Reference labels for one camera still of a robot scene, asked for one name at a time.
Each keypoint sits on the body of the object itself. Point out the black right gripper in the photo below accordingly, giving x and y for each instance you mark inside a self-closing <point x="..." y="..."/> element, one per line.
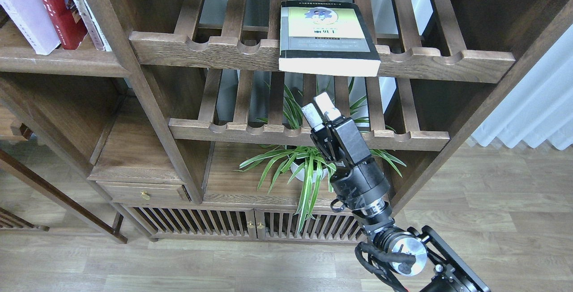
<point x="358" y="181"/>

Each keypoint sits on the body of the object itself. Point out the yellow and black book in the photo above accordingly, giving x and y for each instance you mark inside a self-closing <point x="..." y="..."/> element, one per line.
<point x="328" y="38"/>

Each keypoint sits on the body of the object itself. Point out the red book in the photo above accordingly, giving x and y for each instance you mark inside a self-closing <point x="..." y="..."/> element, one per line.
<point x="67" y="21"/>

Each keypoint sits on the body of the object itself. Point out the white and purple book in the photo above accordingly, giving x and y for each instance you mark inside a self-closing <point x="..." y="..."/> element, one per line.
<point x="31" y="17"/>

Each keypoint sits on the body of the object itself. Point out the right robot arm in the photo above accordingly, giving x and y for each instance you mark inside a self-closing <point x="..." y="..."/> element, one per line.
<point x="391" y="251"/>

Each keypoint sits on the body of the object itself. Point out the green spider plant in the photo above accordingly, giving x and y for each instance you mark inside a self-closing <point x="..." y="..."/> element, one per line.
<point x="280" y="158"/>

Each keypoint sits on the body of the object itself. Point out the white plant pot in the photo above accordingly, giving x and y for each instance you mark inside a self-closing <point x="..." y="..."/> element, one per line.
<point x="299" y="171"/>

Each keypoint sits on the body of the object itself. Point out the dark wooden bookshelf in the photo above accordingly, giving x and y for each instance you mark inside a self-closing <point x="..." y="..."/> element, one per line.
<point x="189" y="88"/>

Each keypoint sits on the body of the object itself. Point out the brass drawer knob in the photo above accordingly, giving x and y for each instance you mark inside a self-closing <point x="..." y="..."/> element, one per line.
<point x="145" y="195"/>

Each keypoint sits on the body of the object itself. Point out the white curtain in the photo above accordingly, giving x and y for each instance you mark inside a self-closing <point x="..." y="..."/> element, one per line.
<point x="540" y="107"/>

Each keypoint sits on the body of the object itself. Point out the thin white upright book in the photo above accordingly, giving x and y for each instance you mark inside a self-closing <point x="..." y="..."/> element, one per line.
<point x="93" y="28"/>

